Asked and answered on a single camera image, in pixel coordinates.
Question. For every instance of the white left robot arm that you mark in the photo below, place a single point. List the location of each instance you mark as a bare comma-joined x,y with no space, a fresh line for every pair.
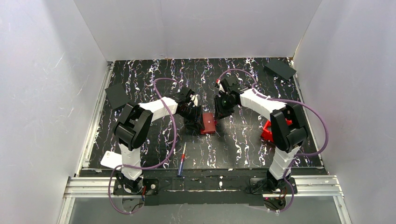
133,126

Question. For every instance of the red plastic bin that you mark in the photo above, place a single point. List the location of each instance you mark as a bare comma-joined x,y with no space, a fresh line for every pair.
267,133

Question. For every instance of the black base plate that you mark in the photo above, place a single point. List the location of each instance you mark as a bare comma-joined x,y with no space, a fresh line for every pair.
262,186
140,187

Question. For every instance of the aluminium front rail frame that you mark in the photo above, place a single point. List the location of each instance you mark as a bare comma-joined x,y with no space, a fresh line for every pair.
215,199

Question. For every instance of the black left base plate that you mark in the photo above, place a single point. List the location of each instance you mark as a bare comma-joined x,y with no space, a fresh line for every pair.
140,187

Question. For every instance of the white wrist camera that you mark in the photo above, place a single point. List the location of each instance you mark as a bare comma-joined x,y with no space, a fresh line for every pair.
194,100
219,86

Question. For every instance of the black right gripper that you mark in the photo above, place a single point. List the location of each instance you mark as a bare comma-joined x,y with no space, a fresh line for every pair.
222,109

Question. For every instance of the black block far right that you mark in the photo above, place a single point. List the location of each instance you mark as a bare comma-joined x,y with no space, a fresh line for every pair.
279,68

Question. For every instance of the white card near left base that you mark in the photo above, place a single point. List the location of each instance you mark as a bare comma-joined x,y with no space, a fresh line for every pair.
111,159

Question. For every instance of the red leather card holder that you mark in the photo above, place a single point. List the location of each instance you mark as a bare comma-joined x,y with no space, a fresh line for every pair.
209,124

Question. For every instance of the black block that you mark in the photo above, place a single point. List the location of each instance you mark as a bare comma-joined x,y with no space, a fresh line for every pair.
279,68
116,96

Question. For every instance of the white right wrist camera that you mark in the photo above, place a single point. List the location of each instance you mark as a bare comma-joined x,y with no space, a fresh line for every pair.
219,86

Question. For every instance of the blue red screwdriver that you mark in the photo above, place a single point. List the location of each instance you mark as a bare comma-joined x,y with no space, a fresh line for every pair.
180,168

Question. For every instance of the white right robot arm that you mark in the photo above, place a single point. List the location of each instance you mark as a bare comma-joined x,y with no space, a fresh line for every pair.
275,111

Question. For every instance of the black block far left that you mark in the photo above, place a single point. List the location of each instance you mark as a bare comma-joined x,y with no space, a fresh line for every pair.
116,96

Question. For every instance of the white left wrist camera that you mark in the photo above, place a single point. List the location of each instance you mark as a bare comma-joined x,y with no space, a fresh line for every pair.
194,100

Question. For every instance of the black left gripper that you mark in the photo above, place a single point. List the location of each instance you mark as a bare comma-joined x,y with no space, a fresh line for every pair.
194,117

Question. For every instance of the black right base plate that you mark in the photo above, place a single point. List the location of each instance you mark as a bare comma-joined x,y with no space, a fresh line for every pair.
262,186

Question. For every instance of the aluminium left side rail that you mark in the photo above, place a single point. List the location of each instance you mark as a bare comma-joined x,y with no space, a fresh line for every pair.
90,138

